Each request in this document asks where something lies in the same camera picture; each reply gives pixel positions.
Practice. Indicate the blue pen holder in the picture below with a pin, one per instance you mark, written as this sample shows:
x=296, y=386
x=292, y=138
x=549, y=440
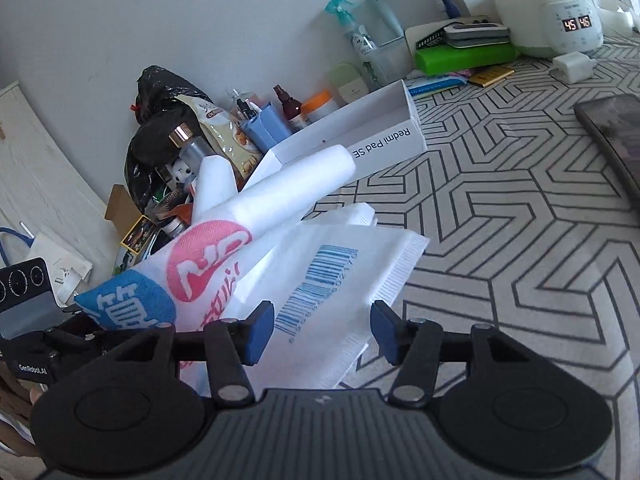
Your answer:
x=263, y=126

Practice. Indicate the teal spray bottle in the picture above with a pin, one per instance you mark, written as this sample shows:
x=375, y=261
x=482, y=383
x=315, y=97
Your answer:
x=360, y=40

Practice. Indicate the white charger plug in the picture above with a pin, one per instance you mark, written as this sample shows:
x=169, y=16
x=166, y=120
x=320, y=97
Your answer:
x=573, y=67

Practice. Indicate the white panda plush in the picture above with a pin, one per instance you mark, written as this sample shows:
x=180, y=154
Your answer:
x=182, y=174

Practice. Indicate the green plastic case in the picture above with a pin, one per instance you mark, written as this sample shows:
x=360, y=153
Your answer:
x=435, y=61

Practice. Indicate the open cardboard photo box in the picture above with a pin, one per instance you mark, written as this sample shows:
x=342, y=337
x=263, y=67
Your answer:
x=138, y=237

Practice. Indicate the green white small container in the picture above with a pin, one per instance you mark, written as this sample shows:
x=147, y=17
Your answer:
x=348, y=82

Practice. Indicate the white paper blue-handle bag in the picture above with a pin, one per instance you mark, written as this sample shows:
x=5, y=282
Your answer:
x=67, y=268

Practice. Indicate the yellow snack pouch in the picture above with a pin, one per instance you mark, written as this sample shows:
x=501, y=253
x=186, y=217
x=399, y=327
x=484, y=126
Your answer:
x=223, y=133

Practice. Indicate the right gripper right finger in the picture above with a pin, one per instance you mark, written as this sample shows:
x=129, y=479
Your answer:
x=493, y=399

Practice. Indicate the brown spray bottle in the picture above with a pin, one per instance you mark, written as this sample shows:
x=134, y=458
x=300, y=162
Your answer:
x=291, y=108

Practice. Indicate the orange lid cream jar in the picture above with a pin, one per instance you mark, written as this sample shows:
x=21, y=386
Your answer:
x=319, y=106

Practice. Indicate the frosted bottle gold cap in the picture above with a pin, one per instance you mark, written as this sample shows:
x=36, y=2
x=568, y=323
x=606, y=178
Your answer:
x=192, y=149

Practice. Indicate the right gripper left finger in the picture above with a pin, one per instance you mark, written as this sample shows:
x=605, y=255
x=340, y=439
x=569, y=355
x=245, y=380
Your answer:
x=149, y=399

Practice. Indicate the white bottle warmer appliance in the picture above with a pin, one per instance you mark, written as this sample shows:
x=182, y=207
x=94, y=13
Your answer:
x=548, y=28

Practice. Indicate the black plastic bag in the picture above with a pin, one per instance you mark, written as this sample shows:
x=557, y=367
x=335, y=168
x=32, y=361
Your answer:
x=158, y=111

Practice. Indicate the white nonwoven shopping bag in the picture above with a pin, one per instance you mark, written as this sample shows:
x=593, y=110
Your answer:
x=321, y=274

